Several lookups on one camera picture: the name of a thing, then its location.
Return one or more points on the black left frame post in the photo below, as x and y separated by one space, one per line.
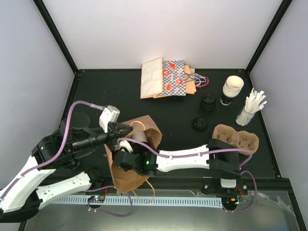
40 5

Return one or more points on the black right frame post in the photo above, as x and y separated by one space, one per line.
282 9

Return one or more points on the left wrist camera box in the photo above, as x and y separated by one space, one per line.
109 114

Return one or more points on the flat brown paper bags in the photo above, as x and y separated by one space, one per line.
189 83

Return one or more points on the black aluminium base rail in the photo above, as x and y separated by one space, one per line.
160 183

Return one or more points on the white slotted cable duct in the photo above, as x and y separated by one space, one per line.
210 202

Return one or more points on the far black lid stack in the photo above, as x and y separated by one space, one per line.
208 102

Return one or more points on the black frame post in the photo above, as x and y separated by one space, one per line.
282 9
40 5

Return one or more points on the blue checkered paper bag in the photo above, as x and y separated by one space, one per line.
173 79

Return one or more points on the near black lid stack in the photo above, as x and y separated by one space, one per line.
199 124

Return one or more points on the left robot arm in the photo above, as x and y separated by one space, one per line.
74 139

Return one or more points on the round black table hole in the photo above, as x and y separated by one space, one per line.
74 164

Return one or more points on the large brown paper bag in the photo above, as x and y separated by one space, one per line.
124 177

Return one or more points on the stack of paper cups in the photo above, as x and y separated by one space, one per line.
231 89

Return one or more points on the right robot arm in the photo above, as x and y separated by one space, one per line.
220 158

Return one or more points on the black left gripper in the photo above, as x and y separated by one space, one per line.
115 128

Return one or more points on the glass of white stirrers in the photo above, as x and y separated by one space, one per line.
254 103

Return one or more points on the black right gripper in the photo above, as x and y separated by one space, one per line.
125 169

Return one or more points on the black lid stack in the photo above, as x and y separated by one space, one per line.
199 124
208 102

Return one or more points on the single paper cup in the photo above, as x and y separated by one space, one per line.
139 137

